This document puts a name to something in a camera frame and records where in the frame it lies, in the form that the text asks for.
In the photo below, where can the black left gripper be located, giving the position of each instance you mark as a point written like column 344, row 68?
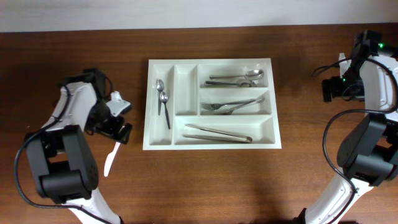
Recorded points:
column 111, row 131

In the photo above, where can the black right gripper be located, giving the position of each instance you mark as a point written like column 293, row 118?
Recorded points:
column 336, row 89

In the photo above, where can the pink handled utensil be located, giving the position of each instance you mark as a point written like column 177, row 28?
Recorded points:
column 110, row 158

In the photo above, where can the small steel teaspoon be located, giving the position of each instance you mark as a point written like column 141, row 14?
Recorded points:
column 160, row 88
column 164, row 99

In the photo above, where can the steel tablespoon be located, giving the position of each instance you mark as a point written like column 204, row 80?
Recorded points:
column 250, row 75

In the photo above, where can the steel spoon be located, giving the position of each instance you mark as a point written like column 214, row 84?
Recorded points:
column 239, row 83

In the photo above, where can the steel table knife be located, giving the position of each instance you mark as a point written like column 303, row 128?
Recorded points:
column 217, row 131
column 212, row 138

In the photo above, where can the steel fork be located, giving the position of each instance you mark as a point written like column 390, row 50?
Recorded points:
column 216, row 106
column 230, row 111

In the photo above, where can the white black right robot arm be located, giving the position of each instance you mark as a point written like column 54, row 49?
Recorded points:
column 368, row 155

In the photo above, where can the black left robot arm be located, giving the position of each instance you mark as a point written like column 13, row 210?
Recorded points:
column 62, row 164

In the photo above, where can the white plastic cutlery tray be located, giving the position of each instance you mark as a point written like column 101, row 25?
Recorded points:
column 184, row 85

